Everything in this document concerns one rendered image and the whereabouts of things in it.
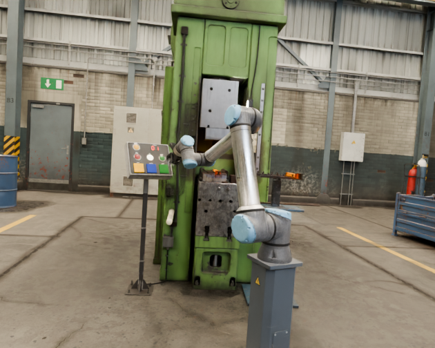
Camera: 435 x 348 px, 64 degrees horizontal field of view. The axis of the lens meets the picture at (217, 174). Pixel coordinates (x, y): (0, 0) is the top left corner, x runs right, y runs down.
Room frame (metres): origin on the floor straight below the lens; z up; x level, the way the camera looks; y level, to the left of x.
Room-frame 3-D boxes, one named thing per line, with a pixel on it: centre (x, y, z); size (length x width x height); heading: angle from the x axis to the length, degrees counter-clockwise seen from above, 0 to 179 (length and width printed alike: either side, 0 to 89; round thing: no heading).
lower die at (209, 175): (3.11, 0.04, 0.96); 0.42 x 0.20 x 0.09; 5
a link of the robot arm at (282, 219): (1.88, -0.34, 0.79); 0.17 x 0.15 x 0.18; 126
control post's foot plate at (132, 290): (2.77, 0.57, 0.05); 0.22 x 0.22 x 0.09; 5
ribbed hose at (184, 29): (2.99, 0.35, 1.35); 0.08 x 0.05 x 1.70; 95
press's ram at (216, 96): (3.11, 0.00, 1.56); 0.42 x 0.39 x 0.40; 5
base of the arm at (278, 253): (1.88, -0.34, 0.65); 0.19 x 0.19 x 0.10
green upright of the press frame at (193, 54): (3.23, 0.34, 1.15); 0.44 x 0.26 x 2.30; 5
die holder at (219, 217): (3.13, -0.01, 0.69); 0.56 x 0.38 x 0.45; 5
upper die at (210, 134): (3.11, 0.04, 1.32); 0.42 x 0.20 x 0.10; 5
